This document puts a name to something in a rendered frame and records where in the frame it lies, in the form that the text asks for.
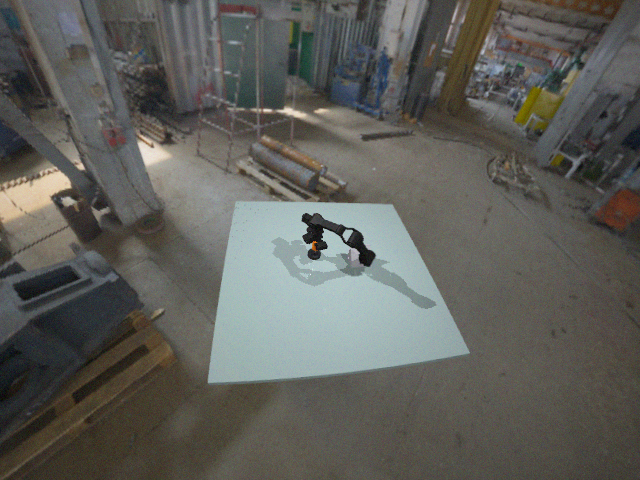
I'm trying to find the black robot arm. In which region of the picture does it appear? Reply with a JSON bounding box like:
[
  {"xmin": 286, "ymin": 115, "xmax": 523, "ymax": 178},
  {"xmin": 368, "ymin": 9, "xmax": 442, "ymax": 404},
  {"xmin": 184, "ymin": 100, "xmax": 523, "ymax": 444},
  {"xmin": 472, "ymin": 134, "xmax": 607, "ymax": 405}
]
[{"xmin": 302, "ymin": 213, "xmax": 376, "ymax": 267}]

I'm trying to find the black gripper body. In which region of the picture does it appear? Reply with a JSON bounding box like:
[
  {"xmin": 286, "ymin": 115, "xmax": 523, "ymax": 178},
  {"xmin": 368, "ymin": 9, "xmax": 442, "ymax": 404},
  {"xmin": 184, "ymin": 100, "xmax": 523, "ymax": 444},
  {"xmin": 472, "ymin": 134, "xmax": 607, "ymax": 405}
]
[{"xmin": 306, "ymin": 227, "xmax": 328, "ymax": 251}]

